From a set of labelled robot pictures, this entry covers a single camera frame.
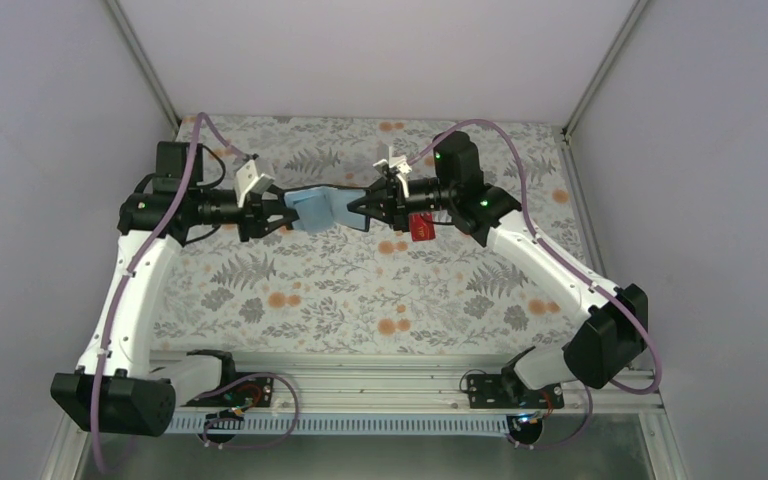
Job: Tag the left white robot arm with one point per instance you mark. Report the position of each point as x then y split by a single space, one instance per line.
113 388

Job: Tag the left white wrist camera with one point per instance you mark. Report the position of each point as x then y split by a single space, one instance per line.
255 176

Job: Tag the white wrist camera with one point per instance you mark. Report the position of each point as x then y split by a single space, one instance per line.
255 176
392 166

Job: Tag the black leather card holder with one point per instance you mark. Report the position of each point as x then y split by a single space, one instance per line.
321 207

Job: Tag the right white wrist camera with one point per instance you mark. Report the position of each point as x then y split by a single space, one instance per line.
392 166

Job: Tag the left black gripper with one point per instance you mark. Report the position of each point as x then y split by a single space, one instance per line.
253 218

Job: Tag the red credit card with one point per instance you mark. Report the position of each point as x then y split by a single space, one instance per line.
422 227

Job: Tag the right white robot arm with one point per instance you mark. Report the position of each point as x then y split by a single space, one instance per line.
611 321

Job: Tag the white slotted cable duct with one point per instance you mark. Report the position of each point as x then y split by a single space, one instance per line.
368 424

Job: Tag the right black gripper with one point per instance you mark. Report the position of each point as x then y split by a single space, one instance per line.
387 195

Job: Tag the aluminium rail frame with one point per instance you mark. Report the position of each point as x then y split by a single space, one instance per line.
410 384

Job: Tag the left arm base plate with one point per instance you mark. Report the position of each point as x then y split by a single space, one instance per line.
249 390

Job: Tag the floral table mat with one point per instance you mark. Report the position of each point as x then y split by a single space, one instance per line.
341 290

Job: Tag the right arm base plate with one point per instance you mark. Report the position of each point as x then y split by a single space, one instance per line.
506 391

